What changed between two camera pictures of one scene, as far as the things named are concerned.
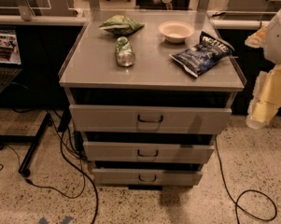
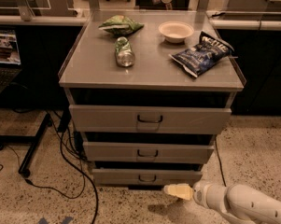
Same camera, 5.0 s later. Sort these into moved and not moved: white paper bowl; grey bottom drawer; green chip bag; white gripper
Moved: white gripper
Not moved: green chip bag; grey bottom drawer; white paper bowl
